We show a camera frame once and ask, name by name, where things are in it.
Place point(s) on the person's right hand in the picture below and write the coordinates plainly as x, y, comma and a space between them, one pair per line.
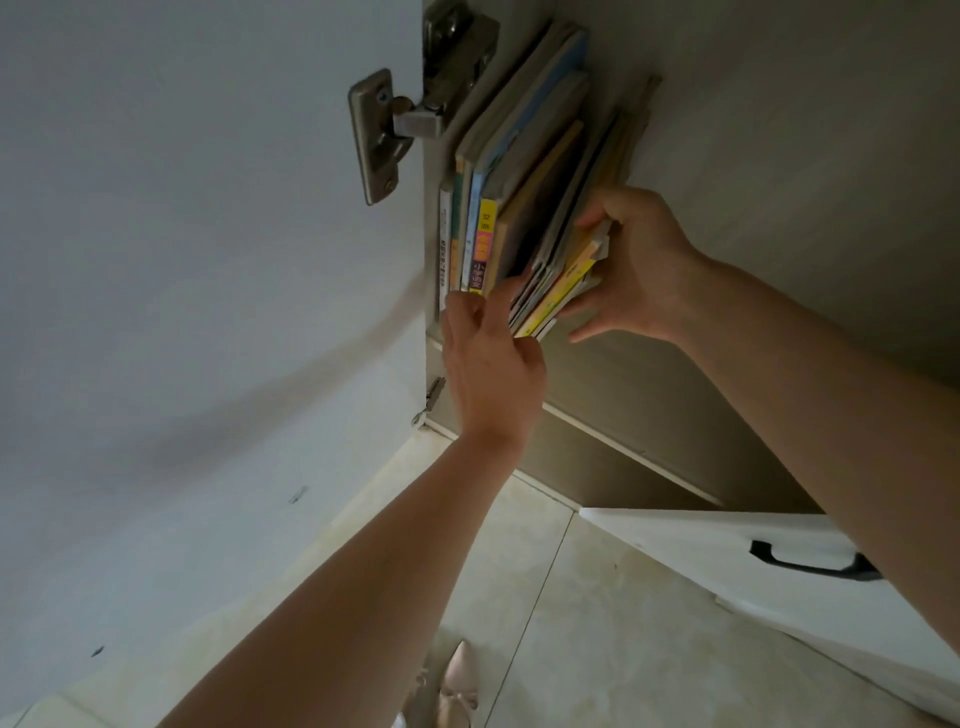
652, 277

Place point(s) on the person's left hand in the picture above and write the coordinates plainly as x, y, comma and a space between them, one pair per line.
495, 375

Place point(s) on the yellow orange cover book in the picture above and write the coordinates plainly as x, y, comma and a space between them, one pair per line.
559, 296

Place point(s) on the tan drawing cover book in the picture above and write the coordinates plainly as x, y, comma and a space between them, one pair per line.
570, 217

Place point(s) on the lime donkey cover book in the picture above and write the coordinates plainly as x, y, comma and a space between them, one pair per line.
622, 142

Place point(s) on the white wooden cabinet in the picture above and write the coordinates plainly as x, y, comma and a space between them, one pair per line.
787, 150

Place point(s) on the row of colourful books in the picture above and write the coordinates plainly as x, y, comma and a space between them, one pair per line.
495, 165

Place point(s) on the white cabinet door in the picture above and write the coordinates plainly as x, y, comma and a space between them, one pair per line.
187, 300
675, 547

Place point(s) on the person's right forearm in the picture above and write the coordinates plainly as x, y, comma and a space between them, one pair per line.
825, 412

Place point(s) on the person's left forearm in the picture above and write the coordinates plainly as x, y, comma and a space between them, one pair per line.
352, 600

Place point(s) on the small metal cabinet hinge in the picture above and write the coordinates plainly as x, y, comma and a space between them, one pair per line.
433, 394

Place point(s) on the person's beige shoe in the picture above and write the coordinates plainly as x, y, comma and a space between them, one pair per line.
450, 690

